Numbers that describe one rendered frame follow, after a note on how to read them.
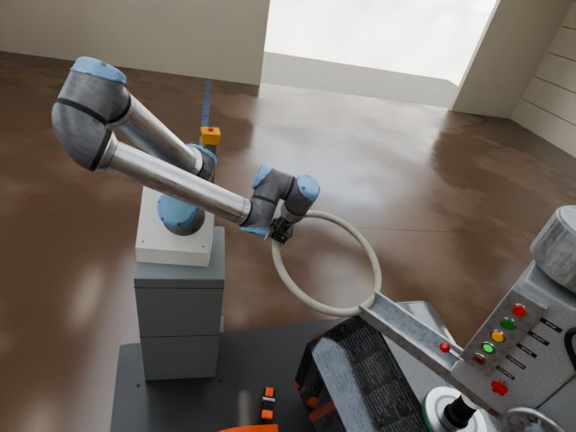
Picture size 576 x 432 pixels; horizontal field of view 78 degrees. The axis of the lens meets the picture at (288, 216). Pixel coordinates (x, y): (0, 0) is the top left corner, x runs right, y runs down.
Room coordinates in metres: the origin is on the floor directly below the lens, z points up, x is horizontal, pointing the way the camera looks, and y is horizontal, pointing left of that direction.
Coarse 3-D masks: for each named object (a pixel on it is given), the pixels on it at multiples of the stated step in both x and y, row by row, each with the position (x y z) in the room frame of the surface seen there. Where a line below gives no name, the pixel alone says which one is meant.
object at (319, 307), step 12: (312, 216) 1.28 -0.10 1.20; (324, 216) 1.30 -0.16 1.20; (348, 228) 1.30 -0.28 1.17; (360, 240) 1.26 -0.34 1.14; (276, 252) 1.01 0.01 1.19; (372, 252) 1.22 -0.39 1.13; (276, 264) 0.97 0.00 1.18; (372, 264) 1.17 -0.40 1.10; (288, 276) 0.93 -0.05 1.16; (288, 288) 0.90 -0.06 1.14; (300, 300) 0.87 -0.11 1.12; (312, 300) 0.87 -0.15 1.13; (372, 300) 0.98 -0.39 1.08; (324, 312) 0.86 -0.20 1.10; (336, 312) 0.87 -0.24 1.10; (348, 312) 0.89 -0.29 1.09; (360, 312) 0.91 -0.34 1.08
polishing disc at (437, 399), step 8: (432, 392) 0.77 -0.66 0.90; (440, 392) 0.78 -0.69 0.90; (448, 392) 0.78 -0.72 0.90; (456, 392) 0.79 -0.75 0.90; (432, 400) 0.74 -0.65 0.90; (440, 400) 0.74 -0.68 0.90; (448, 400) 0.75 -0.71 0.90; (424, 408) 0.71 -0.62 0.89; (432, 408) 0.71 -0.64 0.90; (440, 408) 0.71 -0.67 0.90; (432, 416) 0.68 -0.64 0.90; (440, 416) 0.69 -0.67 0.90; (472, 416) 0.71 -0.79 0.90; (480, 416) 0.72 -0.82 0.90; (432, 424) 0.65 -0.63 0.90; (440, 424) 0.66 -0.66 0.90; (448, 424) 0.66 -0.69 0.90; (472, 424) 0.68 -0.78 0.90; (480, 424) 0.69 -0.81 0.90
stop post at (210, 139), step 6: (204, 132) 2.16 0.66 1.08; (210, 132) 2.18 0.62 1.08; (216, 132) 2.20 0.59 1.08; (204, 138) 2.14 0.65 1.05; (210, 138) 2.16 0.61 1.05; (216, 138) 2.17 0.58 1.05; (204, 144) 2.14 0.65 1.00; (210, 144) 2.16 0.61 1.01; (216, 144) 2.17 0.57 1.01; (210, 150) 2.18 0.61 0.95
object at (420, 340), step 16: (384, 304) 0.98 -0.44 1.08; (368, 320) 0.89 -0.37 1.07; (384, 320) 0.91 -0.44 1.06; (400, 320) 0.93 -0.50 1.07; (416, 320) 0.90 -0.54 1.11; (400, 336) 0.82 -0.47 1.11; (416, 336) 0.86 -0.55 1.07; (432, 336) 0.86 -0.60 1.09; (416, 352) 0.78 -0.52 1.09; (432, 352) 0.80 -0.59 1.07; (432, 368) 0.74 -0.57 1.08; (448, 368) 0.72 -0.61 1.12; (480, 400) 0.64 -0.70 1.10; (496, 416) 0.60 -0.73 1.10
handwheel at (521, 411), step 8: (512, 408) 0.54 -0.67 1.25; (520, 408) 0.53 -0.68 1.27; (528, 408) 0.53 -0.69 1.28; (504, 416) 0.54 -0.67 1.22; (520, 416) 0.53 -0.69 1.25; (536, 416) 0.51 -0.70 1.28; (544, 416) 0.51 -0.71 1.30; (504, 424) 0.53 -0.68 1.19; (528, 424) 0.51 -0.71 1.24; (536, 424) 0.51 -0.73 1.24; (552, 424) 0.49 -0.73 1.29
